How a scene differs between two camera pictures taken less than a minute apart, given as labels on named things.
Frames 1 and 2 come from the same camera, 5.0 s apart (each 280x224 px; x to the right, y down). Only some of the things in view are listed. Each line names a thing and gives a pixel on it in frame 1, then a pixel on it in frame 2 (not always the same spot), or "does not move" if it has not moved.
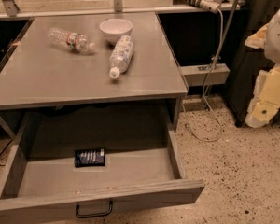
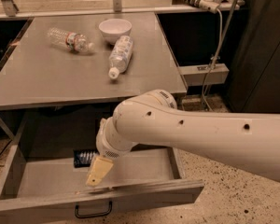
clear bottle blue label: (121, 55) does not move
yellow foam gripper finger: (272, 91) → (99, 170)
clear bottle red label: (73, 40) does not move
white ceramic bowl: (114, 28) does not move
